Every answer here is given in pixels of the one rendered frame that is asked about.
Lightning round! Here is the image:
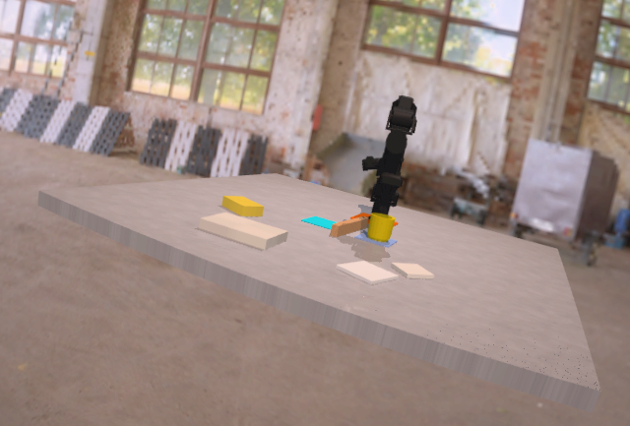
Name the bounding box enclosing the yellow cup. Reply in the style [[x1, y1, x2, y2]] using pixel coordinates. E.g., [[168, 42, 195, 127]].
[[368, 213, 395, 242]]

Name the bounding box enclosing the beige flat rectangular slab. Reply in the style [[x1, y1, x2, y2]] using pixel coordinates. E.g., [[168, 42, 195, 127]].
[[391, 263, 434, 279]]

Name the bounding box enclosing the beige flat block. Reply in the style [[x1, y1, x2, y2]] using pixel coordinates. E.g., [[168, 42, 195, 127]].
[[198, 213, 288, 250]]

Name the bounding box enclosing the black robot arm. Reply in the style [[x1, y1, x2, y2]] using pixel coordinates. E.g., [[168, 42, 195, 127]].
[[362, 95, 417, 215]]

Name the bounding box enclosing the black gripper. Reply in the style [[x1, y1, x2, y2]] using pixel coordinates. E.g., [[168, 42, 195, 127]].
[[376, 150, 404, 207]]

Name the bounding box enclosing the orange wooden beam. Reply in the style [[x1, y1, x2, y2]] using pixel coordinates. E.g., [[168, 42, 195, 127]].
[[330, 216, 369, 237]]

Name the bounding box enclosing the yellow flat block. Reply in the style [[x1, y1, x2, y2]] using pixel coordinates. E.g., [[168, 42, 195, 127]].
[[221, 196, 264, 216]]

